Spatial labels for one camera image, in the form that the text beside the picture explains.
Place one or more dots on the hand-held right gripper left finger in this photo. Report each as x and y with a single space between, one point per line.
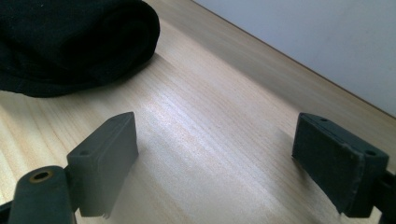
102 168

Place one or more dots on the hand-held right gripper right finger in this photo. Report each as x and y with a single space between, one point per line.
333 161

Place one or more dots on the black folded cloth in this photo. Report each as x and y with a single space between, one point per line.
71 43

